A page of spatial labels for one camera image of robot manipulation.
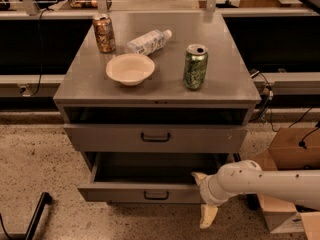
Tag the green soda can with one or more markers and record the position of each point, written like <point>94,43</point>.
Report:
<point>196,60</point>

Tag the grey drawer cabinet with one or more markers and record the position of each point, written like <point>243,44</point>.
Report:
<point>227,97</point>

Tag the cardboard box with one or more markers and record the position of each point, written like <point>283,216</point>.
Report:
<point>291,149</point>

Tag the orange soda can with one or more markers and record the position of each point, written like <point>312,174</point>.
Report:
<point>104,33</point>

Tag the clear plastic water bottle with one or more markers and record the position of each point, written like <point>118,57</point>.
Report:
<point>149,42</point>

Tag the white bowl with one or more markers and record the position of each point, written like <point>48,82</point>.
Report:
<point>130,69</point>

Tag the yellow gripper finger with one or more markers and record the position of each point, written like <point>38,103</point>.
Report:
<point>208,214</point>
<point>199,177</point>

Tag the grey drawer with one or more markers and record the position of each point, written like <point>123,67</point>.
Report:
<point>164,178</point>
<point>155,138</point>

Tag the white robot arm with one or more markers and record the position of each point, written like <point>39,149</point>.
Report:
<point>301,187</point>

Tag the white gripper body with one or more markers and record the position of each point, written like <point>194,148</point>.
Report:
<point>208,189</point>

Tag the grey top drawer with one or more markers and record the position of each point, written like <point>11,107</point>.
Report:
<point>155,138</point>

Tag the black metal stand leg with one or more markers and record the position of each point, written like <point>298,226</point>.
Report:
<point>44,200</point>

